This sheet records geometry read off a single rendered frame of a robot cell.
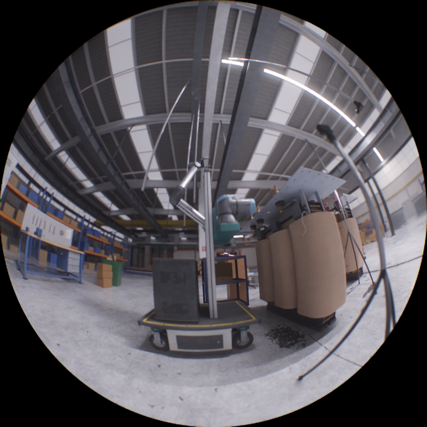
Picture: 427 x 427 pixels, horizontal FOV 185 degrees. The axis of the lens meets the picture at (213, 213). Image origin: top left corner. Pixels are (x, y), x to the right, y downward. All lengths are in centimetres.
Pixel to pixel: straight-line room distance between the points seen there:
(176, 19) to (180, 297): 1045
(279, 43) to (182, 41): 543
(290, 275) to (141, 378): 151
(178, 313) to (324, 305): 111
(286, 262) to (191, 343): 115
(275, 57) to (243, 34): 242
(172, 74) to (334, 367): 1045
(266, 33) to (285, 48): 650
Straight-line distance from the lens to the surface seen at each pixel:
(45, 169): 1172
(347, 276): 308
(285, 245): 147
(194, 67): 604
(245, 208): 114
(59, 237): 448
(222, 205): 110
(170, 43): 963
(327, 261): 117
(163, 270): 105
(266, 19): 445
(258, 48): 420
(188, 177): 168
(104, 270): 405
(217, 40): 766
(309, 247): 115
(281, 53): 1058
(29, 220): 405
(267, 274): 185
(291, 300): 153
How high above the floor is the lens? 78
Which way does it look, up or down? 23 degrees up
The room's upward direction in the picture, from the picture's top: 3 degrees counter-clockwise
